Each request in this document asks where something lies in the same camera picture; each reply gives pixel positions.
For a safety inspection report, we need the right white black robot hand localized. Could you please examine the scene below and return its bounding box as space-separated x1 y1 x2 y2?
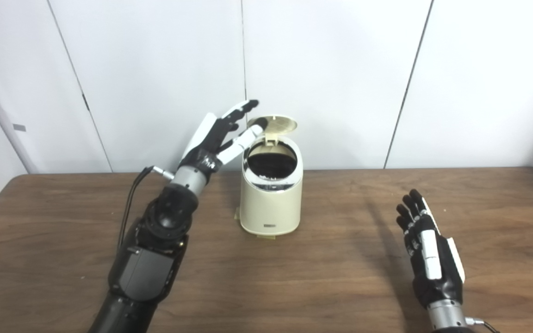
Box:
396 189 466 309

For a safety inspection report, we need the round cream bin lid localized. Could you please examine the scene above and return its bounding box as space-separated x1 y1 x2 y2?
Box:
247 115 298 144

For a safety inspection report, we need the cream-colored bin body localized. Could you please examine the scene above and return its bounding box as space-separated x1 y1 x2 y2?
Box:
240 135 304 235

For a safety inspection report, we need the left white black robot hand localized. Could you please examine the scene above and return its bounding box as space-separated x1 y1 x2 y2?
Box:
179 99 269 179

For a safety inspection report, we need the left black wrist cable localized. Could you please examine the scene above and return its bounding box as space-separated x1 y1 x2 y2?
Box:
118 166 174 250

